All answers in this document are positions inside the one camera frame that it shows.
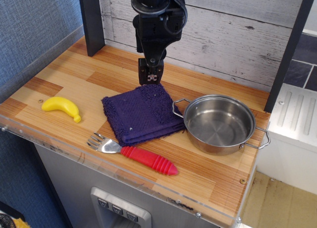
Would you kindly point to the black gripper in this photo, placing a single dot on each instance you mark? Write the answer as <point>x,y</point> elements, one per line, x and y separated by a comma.
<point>158,24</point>

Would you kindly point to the purple rag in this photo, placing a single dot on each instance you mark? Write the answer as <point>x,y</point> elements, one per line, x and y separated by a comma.
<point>142,114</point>

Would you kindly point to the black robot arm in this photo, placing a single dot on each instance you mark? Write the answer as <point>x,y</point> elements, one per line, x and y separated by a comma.
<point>158,24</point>

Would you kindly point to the yellow toy banana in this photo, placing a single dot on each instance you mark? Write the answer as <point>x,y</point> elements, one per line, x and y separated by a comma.
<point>62,104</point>

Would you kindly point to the clear acrylic edge guard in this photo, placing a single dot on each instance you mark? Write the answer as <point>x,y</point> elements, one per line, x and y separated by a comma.
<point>209,190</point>

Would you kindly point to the silver button panel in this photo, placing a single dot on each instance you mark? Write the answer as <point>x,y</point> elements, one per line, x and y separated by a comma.
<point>114,212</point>

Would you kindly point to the white ribbed cabinet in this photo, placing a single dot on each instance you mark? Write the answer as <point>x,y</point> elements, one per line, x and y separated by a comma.
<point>291,157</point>

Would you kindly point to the yellow black object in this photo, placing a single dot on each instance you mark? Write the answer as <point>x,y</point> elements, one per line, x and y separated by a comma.
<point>7,221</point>

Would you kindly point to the silver pan with handles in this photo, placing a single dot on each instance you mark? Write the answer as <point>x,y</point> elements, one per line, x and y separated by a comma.
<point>218,124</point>

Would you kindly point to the red handled fork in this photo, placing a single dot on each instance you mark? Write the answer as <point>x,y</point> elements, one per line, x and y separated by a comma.
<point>147,158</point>

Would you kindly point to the black left frame post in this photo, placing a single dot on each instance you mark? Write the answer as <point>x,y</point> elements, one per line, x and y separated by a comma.
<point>93,25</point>

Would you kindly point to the black frame post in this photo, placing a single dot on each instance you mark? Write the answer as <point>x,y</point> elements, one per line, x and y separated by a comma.
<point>294,38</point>
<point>93,25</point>

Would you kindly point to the black right frame post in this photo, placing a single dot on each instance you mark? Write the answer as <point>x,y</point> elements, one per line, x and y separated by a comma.
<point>294,38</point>

